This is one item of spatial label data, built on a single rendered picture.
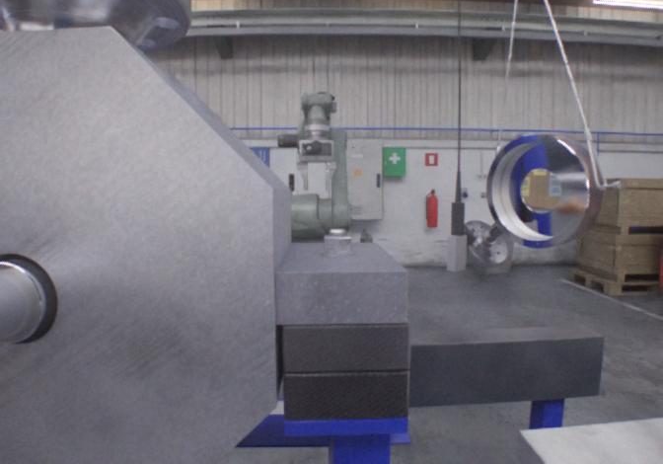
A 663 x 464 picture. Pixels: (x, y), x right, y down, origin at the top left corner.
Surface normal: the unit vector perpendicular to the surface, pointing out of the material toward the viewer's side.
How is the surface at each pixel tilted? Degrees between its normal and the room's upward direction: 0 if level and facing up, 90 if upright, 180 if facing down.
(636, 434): 0
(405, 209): 90
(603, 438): 0
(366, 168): 90
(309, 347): 90
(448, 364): 90
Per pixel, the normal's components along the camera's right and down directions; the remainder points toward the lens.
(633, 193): -0.04, 0.07
